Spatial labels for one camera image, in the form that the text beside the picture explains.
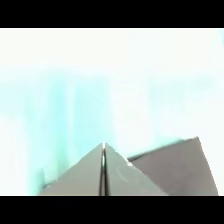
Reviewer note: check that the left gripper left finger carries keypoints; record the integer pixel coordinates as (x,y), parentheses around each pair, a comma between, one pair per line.
(83,178)

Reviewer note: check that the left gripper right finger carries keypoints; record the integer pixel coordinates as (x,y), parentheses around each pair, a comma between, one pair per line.
(126,180)

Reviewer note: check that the grey garment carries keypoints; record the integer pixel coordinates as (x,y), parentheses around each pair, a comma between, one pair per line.
(186,170)

